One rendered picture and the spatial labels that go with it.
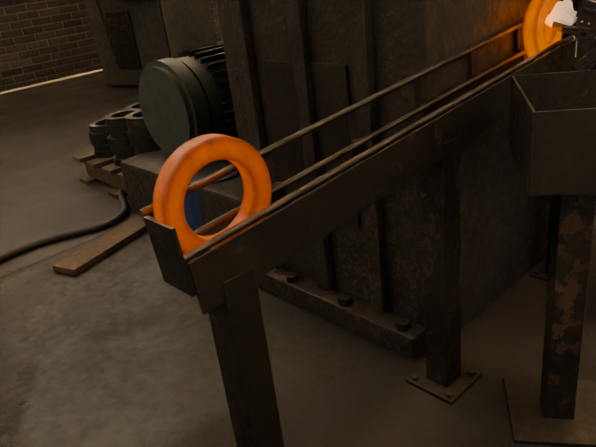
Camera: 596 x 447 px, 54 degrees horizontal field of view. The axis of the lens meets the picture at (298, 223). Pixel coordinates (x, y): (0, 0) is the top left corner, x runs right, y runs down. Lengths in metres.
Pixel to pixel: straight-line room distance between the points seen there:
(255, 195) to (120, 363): 0.99
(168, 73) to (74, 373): 1.09
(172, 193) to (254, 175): 0.14
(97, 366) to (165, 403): 0.29
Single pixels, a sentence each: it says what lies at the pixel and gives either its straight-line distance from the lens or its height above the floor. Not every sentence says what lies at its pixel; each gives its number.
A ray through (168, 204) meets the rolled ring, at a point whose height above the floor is 0.70.
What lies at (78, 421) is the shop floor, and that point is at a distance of 1.62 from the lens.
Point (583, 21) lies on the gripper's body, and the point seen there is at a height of 0.76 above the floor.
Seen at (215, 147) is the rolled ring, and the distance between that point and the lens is 0.82.
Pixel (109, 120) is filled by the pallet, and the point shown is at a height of 0.37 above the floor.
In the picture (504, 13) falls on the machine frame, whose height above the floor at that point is 0.79.
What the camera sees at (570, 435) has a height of 0.01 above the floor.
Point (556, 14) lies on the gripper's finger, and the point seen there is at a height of 0.78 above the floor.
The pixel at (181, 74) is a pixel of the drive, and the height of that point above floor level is 0.63.
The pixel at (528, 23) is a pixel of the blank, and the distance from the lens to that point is 1.55.
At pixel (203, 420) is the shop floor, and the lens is 1.50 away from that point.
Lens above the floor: 0.98
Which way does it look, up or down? 24 degrees down
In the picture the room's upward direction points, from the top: 7 degrees counter-clockwise
